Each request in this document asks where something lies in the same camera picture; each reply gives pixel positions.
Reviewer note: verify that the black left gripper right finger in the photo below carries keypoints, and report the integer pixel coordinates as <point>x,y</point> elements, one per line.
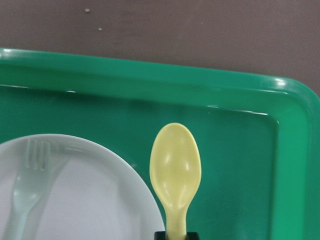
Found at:
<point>192,236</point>

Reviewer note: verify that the green plastic tray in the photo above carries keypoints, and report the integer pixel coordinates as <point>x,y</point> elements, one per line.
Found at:
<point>258,136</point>

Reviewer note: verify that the white round plate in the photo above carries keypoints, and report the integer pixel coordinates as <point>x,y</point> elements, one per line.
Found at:
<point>93,194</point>

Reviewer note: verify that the yellow plastic spoon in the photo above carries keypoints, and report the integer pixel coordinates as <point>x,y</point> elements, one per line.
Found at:
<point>175,172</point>

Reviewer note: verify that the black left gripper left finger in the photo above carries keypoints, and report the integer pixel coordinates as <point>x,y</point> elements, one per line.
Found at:
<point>160,235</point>

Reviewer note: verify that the pale green plastic fork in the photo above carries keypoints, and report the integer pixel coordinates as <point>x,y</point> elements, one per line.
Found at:
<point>31,185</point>

